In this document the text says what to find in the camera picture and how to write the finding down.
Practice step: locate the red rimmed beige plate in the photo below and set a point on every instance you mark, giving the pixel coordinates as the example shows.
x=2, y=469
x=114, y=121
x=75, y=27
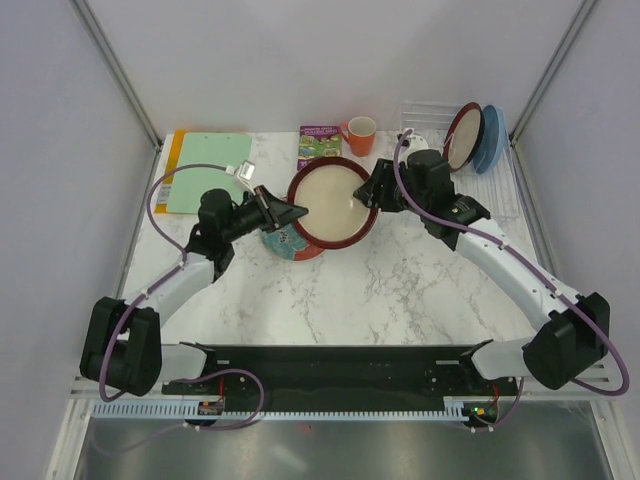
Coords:
x=335, y=219

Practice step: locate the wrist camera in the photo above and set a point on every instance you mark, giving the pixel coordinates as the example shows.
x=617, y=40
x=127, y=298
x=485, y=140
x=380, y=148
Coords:
x=411, y=143
x=243, y=172

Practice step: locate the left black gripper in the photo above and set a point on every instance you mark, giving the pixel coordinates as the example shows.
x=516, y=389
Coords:
x=282, y=212

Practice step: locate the white cable duct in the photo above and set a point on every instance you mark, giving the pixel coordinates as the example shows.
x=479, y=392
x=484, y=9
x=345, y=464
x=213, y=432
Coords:
x=193, y=410

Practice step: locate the aluminium rail frame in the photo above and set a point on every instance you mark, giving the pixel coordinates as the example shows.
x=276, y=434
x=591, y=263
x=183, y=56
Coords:
x=604, y=375

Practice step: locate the yellow folder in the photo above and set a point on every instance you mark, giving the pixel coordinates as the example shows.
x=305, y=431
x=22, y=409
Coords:
x=170, y=154

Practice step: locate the blue plate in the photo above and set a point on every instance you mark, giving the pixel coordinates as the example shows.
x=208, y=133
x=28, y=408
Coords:
x=493, y=140

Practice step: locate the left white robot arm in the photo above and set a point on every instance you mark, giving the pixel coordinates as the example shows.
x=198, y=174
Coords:
x=122, y=350

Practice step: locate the clear wire dish rack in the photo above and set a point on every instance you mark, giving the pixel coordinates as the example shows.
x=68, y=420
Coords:
x=496, y=188

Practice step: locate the green clipboard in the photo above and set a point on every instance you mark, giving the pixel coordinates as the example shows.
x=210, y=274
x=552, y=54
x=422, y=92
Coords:
x=221, y=149

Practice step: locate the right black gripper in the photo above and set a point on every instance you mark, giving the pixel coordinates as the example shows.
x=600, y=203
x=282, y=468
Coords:
x=367, y=193

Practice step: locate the purple treehouse book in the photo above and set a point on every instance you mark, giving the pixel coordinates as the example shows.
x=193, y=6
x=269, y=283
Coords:
x=318, y=142

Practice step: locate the red teal floral plate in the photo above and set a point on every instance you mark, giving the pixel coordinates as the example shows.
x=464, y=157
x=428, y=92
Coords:
x=287, y=244

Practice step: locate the orange mug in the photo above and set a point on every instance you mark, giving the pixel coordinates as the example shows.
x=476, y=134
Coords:
x=359, y=133

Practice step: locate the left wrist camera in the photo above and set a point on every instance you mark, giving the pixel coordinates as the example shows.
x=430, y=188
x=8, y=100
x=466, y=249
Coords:
x=243, y=172

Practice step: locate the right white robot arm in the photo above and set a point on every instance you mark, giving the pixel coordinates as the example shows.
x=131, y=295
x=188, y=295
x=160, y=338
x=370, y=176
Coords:
x=570, y=327

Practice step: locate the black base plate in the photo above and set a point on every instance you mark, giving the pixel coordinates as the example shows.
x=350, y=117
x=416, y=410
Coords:
x=340, y=378

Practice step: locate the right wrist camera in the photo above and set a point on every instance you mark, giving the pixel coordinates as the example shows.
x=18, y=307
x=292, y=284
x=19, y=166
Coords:
x=411, y=143

